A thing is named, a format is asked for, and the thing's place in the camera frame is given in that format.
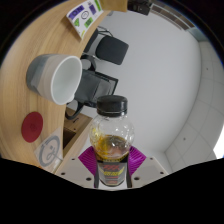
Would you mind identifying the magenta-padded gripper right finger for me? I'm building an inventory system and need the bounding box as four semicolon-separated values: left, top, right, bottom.
125;145;169;189

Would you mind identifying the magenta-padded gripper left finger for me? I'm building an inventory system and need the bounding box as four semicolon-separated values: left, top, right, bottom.
54;146;98;188

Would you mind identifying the clear black-capped drink bottle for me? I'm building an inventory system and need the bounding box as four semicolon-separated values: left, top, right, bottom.
89;94;136;189

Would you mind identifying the card with grey circle print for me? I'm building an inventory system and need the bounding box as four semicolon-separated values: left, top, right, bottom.
33;126;64;173

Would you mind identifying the flat round red coaster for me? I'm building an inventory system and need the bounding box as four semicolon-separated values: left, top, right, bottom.
21;111;44;144

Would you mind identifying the black mesh-back office chair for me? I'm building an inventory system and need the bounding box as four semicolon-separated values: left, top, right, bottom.
64;54;119;121

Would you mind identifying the grey and white cup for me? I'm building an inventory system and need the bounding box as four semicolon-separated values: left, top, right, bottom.
25;53;83;106

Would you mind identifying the white sticker sheet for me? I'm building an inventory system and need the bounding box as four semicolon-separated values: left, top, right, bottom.
66;0;104;40

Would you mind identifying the tan cardboard box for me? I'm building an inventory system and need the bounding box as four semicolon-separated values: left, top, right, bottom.
99;0;129;13

